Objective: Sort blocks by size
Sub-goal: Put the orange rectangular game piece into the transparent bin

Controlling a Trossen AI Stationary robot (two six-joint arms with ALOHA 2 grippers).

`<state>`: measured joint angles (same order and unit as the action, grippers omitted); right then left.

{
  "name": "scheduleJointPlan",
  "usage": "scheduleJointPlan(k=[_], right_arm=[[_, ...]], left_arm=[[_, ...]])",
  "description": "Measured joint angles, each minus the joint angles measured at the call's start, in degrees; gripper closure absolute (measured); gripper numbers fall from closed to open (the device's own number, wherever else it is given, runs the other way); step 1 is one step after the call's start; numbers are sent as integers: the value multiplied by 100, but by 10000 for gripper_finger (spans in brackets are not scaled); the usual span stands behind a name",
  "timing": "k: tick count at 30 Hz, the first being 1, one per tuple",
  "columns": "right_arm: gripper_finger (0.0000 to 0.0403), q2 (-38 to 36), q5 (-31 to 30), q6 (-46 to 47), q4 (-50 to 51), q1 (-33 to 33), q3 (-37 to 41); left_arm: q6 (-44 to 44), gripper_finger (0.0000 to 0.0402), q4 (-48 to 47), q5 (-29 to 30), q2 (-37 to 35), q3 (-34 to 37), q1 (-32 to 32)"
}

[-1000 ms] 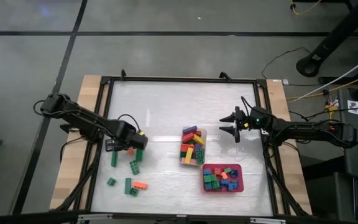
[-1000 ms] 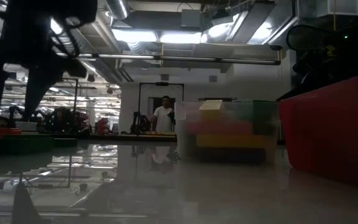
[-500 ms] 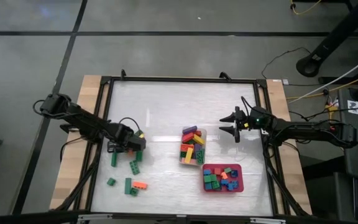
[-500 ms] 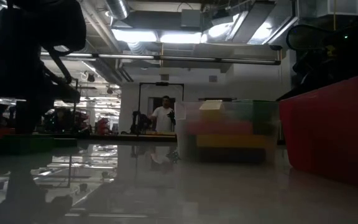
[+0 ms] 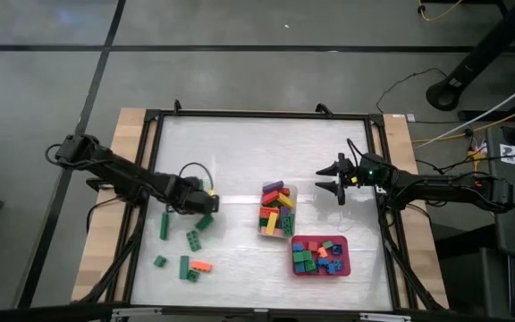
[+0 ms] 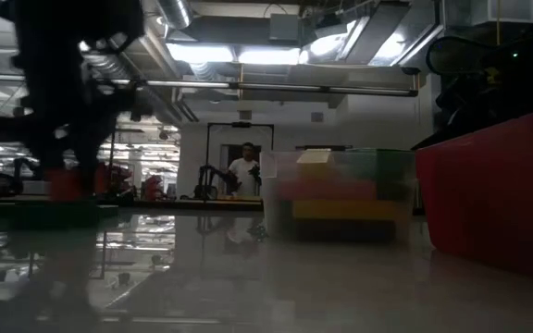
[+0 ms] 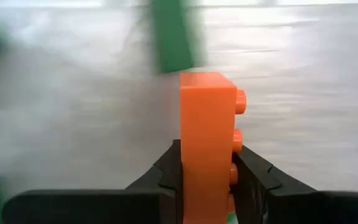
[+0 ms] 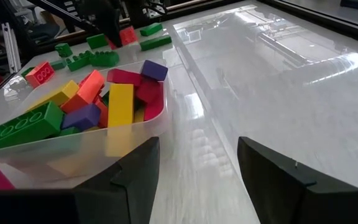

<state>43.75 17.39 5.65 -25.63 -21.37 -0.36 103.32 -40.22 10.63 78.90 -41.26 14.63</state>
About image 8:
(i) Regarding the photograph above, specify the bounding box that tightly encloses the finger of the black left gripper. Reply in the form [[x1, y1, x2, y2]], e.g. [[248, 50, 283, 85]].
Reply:
[[79, 0, 123, 47]]

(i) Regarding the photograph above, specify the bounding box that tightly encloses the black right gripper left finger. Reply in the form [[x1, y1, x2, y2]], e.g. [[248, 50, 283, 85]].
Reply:
[[0, 136, 161, 224]]

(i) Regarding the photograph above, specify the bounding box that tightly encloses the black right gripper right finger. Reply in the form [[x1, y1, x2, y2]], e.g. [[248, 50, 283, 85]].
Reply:
[[237, 136, 358, 224]]

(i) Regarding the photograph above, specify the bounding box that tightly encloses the purple long block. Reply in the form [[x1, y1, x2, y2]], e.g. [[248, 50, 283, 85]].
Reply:
[[140, 59, 169, 82], [61, 103, 102, 131]]

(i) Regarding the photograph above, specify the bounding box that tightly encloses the orange studded block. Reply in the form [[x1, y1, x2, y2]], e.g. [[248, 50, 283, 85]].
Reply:
[[60, 69, 106, 114], [25, 61, 56, 89]]

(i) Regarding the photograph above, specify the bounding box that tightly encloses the red long block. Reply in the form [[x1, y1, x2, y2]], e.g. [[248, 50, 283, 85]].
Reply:
[[143, 90, 165, 122], [135, 79, 164, 105]]

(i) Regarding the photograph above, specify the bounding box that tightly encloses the yellow block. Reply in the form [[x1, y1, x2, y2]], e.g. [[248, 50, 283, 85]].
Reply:
[[26, 80, 80, 111], [107, 83, 135, 128]]

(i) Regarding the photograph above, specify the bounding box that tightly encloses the small green block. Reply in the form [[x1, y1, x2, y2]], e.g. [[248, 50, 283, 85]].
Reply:
[[20, 66, 35, 78], [54, 42, 73, 58]]

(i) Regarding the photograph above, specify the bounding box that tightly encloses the clear plastic bin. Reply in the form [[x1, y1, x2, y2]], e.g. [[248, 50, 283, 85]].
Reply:
[[0, 58, 173, 184]]

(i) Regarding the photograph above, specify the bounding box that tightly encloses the silver aluminium extrusion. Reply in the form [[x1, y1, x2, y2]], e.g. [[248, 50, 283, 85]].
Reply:
[[0, 21, 23, 74]]

